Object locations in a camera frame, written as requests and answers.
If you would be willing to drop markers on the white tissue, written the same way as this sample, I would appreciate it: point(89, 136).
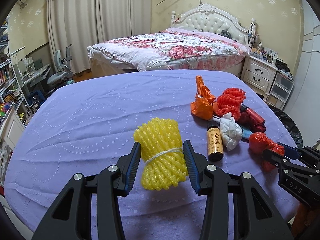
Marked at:
point(231, 132)

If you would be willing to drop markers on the dark clothes on pillow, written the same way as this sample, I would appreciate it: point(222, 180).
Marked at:
point(226, 34)

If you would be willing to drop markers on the floral quilt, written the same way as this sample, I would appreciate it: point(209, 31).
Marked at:
point(173, 48)

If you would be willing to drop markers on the brown glass bottle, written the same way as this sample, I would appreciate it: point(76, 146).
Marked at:
point(214, 142)

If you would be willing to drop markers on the yellow foam fruit net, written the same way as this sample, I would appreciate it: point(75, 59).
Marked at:
point(161, 151)

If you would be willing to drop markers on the white tufted headboard bed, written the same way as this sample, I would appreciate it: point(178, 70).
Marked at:
point(204, 18)

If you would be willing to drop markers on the bookshelf with books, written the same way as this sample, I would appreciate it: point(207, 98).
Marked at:
point(11, 92)

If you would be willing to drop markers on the clutter on nightstand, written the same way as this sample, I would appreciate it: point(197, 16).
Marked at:
point(261, 52)

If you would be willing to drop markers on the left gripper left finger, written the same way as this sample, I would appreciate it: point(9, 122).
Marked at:
point(69, 216)

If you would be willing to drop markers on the dark red bottle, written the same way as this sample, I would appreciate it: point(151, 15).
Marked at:
point(251, 120)

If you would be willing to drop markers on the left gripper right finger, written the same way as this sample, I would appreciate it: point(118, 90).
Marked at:
point(255, 215)

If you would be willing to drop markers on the study desk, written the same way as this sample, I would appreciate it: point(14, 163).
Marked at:
point(27, 83)

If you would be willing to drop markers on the white nightstand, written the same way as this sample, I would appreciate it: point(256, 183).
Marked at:
point(259, 75)

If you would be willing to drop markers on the grey desk chair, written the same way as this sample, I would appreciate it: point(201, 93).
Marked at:
point(64, 75)

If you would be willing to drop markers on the clear plastic drawer unit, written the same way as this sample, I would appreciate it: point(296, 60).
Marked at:
point(281, 89)

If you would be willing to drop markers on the red foam fruit net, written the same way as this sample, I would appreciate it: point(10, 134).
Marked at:
point(229, 102)

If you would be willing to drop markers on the teal white toothpaste tube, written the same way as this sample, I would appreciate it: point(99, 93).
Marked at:
point(246, 133)

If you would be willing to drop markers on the white wardrobe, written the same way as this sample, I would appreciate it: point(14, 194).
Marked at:
point(303, 104)

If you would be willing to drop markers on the beige curtains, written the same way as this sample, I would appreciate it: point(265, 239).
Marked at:
point(82, 23)

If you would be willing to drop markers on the white green cream tube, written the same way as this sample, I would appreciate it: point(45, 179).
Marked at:
point(217, 119)

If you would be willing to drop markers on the orange wrapper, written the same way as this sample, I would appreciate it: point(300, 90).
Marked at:
point(205, 104)

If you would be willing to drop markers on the red plastic bag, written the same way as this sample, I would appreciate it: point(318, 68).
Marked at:
point(258, 142)

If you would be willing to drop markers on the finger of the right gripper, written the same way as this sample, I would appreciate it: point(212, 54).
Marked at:
point(290, 152)
point(272, 160)

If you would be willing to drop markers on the black lined trash bin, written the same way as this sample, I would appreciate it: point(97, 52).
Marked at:
point(289, 124)

